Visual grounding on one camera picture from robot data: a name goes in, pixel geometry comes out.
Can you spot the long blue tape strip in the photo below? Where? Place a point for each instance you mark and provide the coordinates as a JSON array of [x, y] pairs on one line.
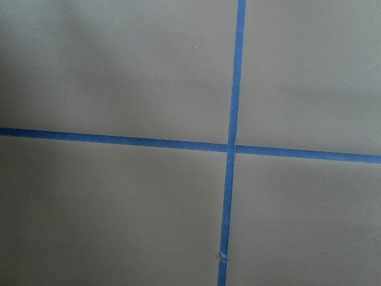
[[189, 145]]

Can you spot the crossing blue tape strip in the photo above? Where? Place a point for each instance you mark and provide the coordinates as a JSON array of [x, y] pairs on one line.
[[231, 144]]

